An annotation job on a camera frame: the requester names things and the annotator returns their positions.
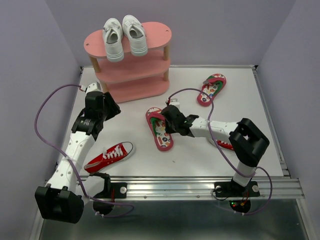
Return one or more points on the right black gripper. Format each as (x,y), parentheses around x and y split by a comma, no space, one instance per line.
(166,125)

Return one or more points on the pink patterned flip-flop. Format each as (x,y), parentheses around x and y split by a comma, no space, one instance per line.
(211,88)
(157,126)

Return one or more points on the white sneaker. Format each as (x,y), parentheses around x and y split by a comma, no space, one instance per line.
(136,34)
(112,35)

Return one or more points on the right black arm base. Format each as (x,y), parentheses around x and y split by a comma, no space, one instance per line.
(235,192)

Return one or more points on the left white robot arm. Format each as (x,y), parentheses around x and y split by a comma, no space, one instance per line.
(57,200)

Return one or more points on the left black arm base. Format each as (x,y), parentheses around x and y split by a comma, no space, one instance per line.
(110,191)

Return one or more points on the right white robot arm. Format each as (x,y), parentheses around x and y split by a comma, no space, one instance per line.
(248,142)

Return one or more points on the pink three-tier shoe shelf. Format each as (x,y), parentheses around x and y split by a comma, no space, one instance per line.
(134,77)

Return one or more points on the red canvas sneaker left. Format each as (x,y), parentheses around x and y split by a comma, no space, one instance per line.
(111,156)

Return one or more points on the red canvas sneaker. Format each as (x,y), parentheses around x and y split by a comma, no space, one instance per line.
(111,156)
(222,144)

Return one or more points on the red canvas sneaker right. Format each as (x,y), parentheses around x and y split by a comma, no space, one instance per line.
(222,144)

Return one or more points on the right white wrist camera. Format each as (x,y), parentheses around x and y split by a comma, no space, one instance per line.
(174,102)

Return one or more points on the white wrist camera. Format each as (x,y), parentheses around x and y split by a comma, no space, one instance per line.
(93,87)
(174,102)

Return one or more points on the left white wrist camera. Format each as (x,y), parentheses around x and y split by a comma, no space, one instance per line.
(93,87)

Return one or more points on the aluminium front rail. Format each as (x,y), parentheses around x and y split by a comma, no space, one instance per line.
(202,188)

